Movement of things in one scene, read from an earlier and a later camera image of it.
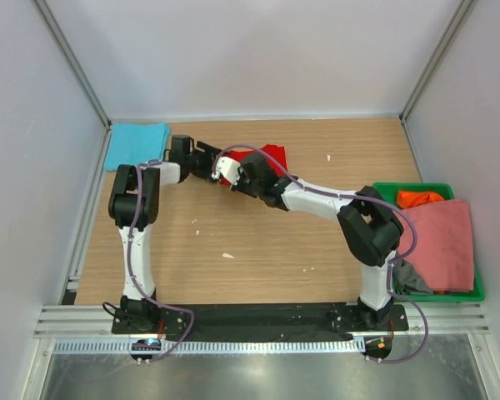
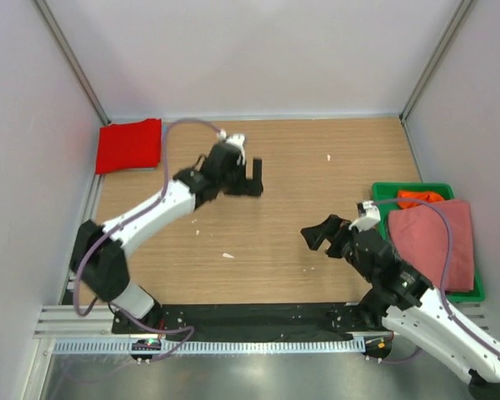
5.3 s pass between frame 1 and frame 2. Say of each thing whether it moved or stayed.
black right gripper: moved
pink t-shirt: stayed
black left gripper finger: moved
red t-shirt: moved
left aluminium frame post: stayed
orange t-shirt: stayed
